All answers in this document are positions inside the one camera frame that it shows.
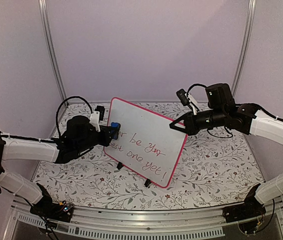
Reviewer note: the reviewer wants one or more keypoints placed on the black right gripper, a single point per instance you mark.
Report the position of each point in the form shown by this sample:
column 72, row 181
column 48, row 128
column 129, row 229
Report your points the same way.
column 190, row 129

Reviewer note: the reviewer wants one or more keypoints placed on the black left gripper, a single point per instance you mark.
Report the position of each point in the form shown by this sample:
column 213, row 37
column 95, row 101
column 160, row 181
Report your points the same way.
column 106, row 132

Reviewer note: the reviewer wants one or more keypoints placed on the blue whiteboard eraser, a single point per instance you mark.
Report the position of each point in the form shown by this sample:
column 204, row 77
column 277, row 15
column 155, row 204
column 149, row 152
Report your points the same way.
column 115, row 125

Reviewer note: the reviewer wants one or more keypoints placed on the pink framed whiteboard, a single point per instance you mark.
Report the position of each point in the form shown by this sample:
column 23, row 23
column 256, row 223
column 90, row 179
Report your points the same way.
column 146, row 144

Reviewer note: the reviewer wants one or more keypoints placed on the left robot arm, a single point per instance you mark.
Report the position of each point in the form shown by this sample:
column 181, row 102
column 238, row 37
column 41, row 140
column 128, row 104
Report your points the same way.
column 30, row 149

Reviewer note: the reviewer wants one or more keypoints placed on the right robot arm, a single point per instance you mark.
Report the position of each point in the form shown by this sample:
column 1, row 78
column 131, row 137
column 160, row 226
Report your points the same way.
column 265, row 126

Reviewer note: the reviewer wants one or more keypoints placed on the black stand foot left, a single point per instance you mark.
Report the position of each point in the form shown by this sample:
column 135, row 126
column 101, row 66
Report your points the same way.
column 119, row 166

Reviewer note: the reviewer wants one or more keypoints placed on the floral table mat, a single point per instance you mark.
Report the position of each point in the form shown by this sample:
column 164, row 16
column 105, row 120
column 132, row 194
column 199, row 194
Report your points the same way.
column 214, row 169

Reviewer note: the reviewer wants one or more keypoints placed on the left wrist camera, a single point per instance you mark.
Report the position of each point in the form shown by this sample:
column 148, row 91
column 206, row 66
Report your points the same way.
column 96, row 116

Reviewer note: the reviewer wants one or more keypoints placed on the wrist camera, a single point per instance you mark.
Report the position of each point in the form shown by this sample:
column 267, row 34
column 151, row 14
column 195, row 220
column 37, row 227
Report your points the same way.
column 188, row 100
column 96, row 116

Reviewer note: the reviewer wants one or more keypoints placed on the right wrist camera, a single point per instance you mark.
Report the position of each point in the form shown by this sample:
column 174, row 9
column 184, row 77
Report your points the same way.
column 188, row 100

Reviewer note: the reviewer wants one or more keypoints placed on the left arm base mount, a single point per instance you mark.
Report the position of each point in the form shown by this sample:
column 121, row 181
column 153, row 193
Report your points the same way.
column 48, row 209

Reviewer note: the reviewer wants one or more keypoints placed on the front aluminium rail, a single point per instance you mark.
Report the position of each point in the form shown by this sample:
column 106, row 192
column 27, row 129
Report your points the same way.
column 186, row 224

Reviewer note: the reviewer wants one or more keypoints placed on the left aluminium frame post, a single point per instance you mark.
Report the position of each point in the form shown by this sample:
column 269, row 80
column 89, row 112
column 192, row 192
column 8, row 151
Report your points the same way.
column 44, row 15

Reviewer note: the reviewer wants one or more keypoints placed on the aluminium frame post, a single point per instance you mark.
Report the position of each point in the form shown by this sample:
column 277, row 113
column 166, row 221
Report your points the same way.
column 244, row 45
column 44, row 15

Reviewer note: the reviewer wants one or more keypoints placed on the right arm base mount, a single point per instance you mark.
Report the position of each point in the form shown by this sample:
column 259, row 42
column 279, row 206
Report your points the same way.
column 248, row 216

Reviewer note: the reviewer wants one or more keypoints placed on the right aluminium frame post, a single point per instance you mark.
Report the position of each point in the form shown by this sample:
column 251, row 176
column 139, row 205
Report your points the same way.
column 244, row 45

